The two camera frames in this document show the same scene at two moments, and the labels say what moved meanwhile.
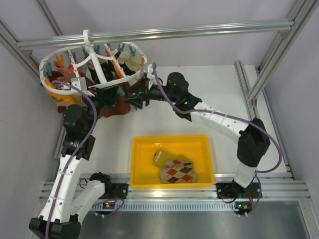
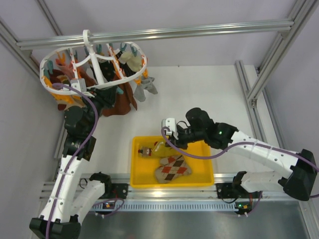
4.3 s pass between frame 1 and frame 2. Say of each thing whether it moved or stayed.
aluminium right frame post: stayed
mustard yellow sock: moved
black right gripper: moved
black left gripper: stayed
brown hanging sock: stayed
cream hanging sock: stayed
